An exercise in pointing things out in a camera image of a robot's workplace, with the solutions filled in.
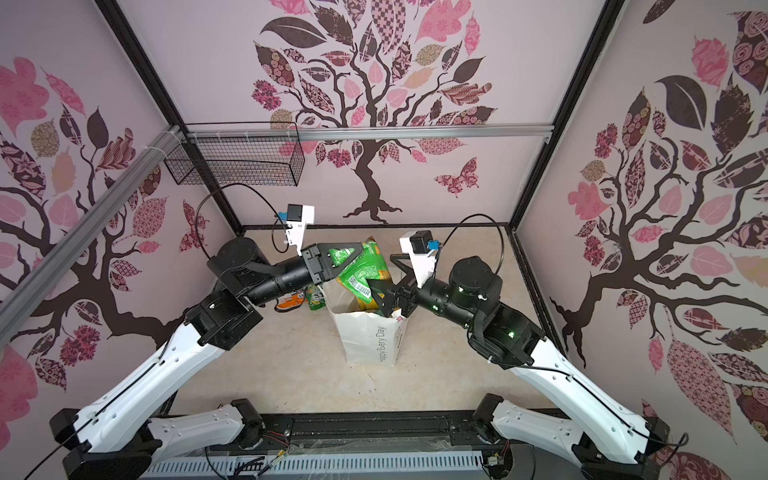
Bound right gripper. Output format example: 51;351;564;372
365;252;478;333

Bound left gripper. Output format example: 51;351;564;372
246;241;363;306

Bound green snack packet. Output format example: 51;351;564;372
330;237;391;310

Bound Foxs candy packet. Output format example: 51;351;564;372
305;285;326;311

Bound orange snack packet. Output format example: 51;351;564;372
274;291;305;313

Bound white paper bag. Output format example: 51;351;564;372
320;280;409;367

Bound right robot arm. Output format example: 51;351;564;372
369;256;669;479

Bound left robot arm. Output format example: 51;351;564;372
50;237;363;479

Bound white vent strip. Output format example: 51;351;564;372
142;451;487;479

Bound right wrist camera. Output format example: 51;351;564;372
399;230;440;288

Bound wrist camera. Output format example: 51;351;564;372
280;204;315;254
399;230;440;288

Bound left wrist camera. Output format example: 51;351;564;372
280;204;315;254

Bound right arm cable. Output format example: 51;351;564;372
437;213;506;277

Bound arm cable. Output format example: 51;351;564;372
194;183;289;260
437;213;506;277

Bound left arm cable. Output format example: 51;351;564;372
194;183;289;260

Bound black wire basket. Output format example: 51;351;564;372
164;120;305;187

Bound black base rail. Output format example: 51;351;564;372
113;407;631;480

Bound back aluminium rail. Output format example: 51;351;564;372
187;123;554;142

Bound aluminium rail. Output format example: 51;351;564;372
187;123;554;142
1;125;184;345

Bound left aluminium rail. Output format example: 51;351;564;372
1;125;184;345

